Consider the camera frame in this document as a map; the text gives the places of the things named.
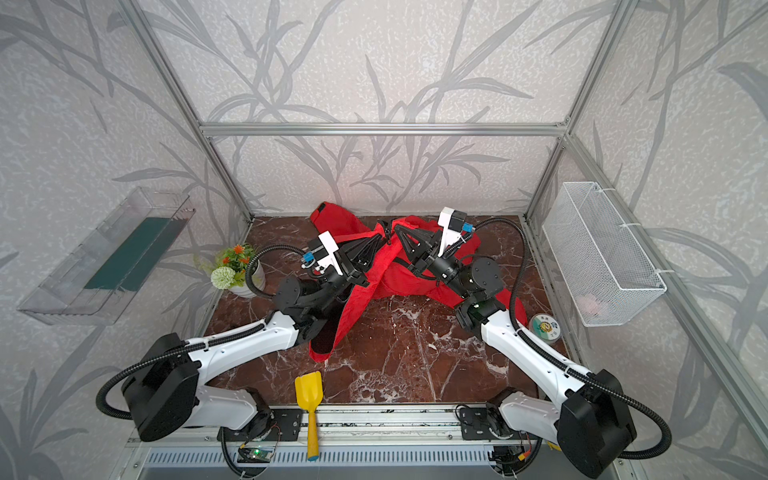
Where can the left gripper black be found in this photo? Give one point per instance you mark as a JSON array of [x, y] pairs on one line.
[[353, 262]]

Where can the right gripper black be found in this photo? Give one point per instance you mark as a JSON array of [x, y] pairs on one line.
[[429, 255]]

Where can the red jacket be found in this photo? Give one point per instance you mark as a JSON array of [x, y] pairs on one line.
[[390, 277]]

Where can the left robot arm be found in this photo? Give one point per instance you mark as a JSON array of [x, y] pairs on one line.
[[168, 389]]

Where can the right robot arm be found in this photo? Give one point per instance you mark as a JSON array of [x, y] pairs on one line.
[[586, 414]]

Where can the potted artificial flower plant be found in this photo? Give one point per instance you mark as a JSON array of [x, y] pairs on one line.
[[228, 269]]

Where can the yellow plastic scoop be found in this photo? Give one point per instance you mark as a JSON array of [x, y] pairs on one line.
[[309, 395]]

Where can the green label tin can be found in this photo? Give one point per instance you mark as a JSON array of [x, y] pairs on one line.
[[546, 328]]

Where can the green circuit board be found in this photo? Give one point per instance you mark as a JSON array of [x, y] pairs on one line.
[[254, 455]]

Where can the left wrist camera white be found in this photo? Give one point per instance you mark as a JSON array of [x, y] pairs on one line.
[[321, 255]]

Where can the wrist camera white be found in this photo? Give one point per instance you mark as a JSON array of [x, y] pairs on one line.
[[321, 255], [455, 229]]

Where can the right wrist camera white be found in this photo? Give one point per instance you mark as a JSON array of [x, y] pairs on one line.
[[455, 229]]

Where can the aluminium frame rail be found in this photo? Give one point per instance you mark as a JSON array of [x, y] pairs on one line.
[[355, 425]]

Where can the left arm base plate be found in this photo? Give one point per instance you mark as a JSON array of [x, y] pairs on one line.
[[277, 425]]

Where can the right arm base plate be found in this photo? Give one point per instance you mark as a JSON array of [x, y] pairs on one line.
[[474, 423]]

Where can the white wire mesh basket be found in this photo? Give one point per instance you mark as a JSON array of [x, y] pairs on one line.
[[609, 276]]

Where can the clear acrylic wall shelf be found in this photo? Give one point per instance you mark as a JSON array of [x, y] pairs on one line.
[[96, 282]]

